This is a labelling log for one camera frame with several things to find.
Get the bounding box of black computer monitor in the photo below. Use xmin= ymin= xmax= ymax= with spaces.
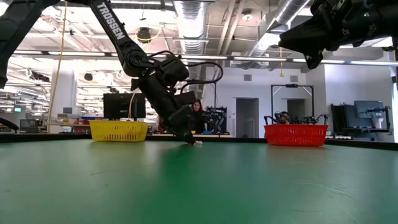
xmin=103 ymin=93 xmax=147 ymax=121

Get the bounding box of yellow hanging pendant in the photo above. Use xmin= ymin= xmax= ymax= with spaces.
xmin=279 ymin=45 xmax=285 ymax=78

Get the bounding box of silver ventilation duct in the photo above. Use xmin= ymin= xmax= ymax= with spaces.
xmin=248 ymin=0 xmax=312 ymax=58
xmin=173 ymin=0 xmax=210 ymax=94

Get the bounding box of black ceiling dome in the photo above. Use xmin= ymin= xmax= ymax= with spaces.
xmin=136 ymin=27 xmax=152 ymax=44

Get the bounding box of green table mat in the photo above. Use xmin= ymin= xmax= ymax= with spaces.
xmin=0 ymin=139 xmax=398 ymax=224

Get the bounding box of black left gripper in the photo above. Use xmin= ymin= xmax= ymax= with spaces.
xmin=130 ymin=74 xmax=197 ymax=146

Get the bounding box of person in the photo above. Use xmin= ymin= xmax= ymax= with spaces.
xmin=279 ymin=111 xmax=292 ymax=125
xmin=191 ymin=101 xmax=206 ymax=134

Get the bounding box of red plastic basket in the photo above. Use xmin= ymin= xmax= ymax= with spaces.
xmin=264 ymin=124 xmax=328 ymax=147

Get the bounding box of long yellow cable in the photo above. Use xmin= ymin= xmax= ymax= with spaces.
xmin=46 ymin=0 xmax=68 ymax=134

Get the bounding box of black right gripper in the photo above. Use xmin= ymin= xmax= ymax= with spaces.
xmin=278 ymin=0 xmax=374 ymax=70

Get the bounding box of yellow hanging cable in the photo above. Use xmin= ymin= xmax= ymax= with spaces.
xmin=127 ymin=27 xmax=164 ymax=121

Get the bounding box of black background rig frame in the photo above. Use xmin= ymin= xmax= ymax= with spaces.
xmin=271 ymin=83 xmax=315 ymax=125
xmin=198 ymin=79 xmax=218 ymax=134

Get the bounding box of yellow plastic basket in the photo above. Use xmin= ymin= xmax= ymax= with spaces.
xmin=89 ymin=120 xmax=150 ymax=142

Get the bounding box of white light bar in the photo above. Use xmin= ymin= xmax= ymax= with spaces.
xmin=12 ymin=49 xmax=398 ymax=67

